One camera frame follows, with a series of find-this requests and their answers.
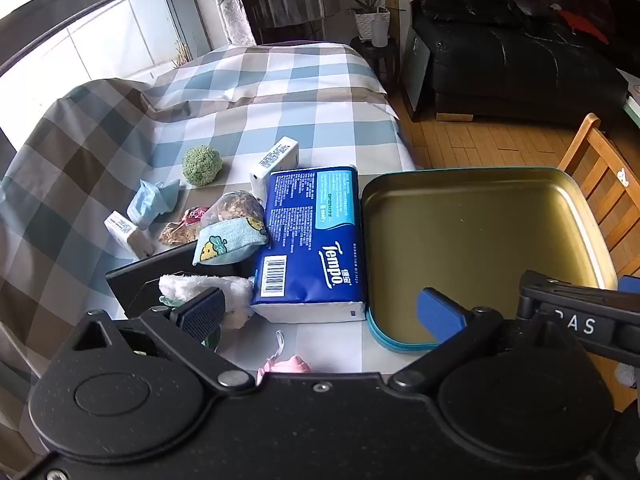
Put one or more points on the black leather sofa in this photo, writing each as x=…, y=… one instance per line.
x=500, y=60

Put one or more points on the side table with grey cloth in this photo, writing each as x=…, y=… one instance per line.
x=290, y=0

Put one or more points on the green mesh scrubber ball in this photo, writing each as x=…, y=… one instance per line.
x=201, y=166

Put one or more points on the small pink soft toy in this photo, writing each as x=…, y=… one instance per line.
x=287, y=364

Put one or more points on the white fluffy cloth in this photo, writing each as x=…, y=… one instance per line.
x=200, y=282

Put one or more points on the flat black box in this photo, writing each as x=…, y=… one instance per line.
x=140, y=280

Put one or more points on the window with dark frame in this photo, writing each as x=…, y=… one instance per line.
x=100, y=30

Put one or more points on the white plastic bottle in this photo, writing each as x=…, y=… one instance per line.
x=380, y=30

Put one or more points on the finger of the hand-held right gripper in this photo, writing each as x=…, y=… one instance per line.
x=630, y=284
x=560, y=290

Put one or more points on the red cushion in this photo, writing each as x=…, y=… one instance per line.
x=582, y=22

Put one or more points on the wooden chair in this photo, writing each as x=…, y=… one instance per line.
x=595, y=170

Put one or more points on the checked tablecloth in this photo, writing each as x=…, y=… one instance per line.
x=225, y=90

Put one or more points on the snack wrapper packet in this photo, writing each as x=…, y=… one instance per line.
x=177, y=230

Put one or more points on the small white tissue pack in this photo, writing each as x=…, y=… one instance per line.
x=272, y=162
x=125, y=230

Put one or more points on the dark round stool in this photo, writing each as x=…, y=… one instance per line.
x=380, y=62

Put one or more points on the patterned grey curtain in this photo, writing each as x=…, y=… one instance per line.
x=230, y=0

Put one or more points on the large blue tissue pack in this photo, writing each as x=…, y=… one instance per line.
x=310, y=240

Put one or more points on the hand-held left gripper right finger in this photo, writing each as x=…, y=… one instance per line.
x=440, y=312

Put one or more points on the clear sachet of dried pieces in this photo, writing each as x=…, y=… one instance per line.
x=232, y=205

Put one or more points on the dry plant stems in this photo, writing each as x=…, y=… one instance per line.
x=182, y=54

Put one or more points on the gold tin tray teal rim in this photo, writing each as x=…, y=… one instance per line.
x=475, y=235

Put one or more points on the blue face mask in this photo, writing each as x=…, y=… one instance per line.
x=150, y=202

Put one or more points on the potted plant in white pot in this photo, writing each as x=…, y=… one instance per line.
x=365, y=22

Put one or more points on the leaning glass panel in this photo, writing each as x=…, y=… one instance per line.
x=415, y=67

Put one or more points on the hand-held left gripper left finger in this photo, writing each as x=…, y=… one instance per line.
x=202, y=312

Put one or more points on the light blue cartoon sock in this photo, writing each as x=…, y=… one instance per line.
x=227, y=245

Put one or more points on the white desk with green edge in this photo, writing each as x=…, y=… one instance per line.
x=631, y=95

